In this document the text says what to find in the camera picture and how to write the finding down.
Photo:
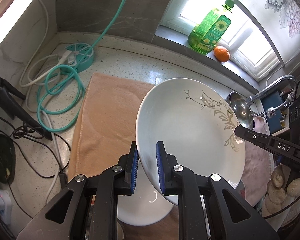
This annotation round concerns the black tripod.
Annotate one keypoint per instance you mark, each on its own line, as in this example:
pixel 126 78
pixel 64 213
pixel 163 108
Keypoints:
pixel 12 108

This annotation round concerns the right gloved hand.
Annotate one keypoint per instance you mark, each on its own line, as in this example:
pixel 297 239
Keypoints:
pixel 280 192

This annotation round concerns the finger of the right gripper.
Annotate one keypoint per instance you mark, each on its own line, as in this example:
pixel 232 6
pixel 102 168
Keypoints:
pixel 277 146

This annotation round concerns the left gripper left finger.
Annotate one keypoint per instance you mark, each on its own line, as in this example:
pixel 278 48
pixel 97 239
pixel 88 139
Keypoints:
pixel 119 179

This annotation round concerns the pink towel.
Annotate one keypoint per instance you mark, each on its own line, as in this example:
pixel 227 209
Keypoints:
pixel 257 172

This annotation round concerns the chrome kitchen faucet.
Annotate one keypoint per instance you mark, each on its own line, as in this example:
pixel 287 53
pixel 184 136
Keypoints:
pixel 280 82

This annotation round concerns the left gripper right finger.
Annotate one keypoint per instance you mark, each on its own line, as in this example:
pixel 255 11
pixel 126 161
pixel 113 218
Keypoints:
pixel 175 179

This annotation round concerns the white plug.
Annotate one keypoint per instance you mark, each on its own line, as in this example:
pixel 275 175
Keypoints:
pixel 68 57

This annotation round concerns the green dish soap bottle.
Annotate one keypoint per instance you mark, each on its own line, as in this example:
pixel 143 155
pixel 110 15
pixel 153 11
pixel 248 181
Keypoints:
pixel 204 36

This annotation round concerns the teal round power strip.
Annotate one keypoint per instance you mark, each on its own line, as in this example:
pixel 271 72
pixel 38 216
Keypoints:
pixel 83 53

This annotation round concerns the blue box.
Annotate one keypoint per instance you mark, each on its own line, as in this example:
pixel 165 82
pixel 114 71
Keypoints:
pixel 275 119

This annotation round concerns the orange tangerine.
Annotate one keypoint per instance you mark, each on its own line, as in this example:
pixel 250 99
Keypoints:
pixel 221 54

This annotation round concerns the plain white plate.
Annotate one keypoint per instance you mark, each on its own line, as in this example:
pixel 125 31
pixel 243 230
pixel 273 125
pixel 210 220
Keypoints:
pixel 145 206

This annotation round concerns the peach terry towel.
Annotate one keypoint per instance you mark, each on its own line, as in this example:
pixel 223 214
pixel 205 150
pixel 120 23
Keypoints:
pixel 104 131

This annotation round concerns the white plate gold leaf pattern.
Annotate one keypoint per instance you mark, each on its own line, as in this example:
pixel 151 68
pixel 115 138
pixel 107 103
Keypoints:
pixel 195 124

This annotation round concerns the white charger device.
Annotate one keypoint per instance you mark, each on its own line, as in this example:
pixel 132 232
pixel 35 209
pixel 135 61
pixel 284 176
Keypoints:
pixel 5 207

